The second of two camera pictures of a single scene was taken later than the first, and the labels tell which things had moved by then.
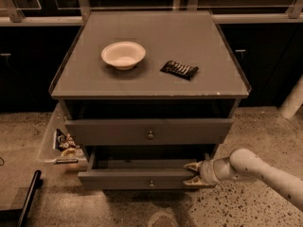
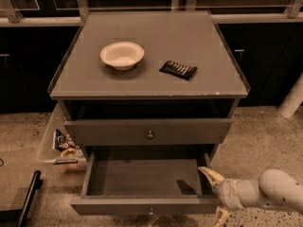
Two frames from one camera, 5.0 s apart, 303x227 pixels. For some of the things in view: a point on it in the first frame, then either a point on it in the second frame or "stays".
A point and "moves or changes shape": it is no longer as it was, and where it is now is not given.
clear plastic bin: x=60 y=148 stays
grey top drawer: x=150 y=131 stays
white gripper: x=206 y=173 to x=228 y=193
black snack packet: x=180 y=70 stays
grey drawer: x=139 y=174 moves or changes shape
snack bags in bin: x=68 y=145 stays
